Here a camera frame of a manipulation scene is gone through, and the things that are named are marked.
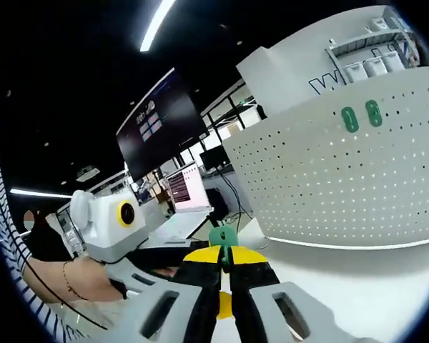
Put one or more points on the row of white storage bins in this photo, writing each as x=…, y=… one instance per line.
x=373, y=66

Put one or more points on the ceiling light strip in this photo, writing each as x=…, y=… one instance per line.
x=153, y=28

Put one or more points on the green hook assembly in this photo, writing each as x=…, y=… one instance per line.
x=349, y=119
x=221, y=236
x=374, y=113

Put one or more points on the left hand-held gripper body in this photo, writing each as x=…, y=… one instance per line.
x=103, y=228

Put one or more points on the large dark wall screen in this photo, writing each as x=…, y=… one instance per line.
x=164, y=135

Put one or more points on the open laptop with pink screen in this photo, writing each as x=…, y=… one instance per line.
x=186, y=186

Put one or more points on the white perforated mounting plate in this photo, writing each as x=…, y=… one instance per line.
x=325, y=186

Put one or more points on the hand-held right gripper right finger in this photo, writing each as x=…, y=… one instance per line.
x=250, y=275

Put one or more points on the metal storage shelf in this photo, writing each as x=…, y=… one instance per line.
x=370, y=38

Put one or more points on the person's left hand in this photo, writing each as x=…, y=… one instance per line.
x=93, y=280

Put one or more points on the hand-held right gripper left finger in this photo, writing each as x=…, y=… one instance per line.
x=200, y=271

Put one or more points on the operator in striped shirt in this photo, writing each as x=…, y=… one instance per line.
x=7, y=221

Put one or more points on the black desk monitor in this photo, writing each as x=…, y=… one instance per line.
x=214, y=157

